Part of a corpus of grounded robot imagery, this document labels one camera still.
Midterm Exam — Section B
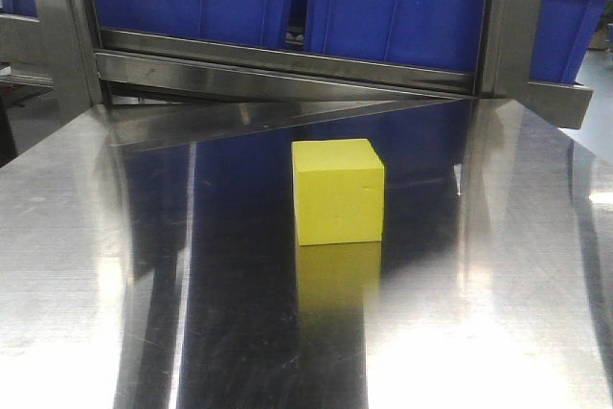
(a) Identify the yellow foam block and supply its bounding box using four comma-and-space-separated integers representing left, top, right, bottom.
291, 138, 385, 246

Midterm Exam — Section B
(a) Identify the stainless steel shelf rack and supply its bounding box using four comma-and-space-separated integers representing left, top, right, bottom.
0, 0, 595, 151

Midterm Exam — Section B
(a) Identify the blue plastic bin right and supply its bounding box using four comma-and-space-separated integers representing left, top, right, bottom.
305, 0, 611, 83

